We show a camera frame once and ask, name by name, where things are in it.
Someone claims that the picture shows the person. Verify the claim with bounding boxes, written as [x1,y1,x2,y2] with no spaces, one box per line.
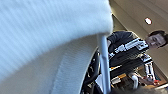
[81,29,168,94]

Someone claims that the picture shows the round ceiling light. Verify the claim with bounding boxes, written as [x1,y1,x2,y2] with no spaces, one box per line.
[143,16,154,26]

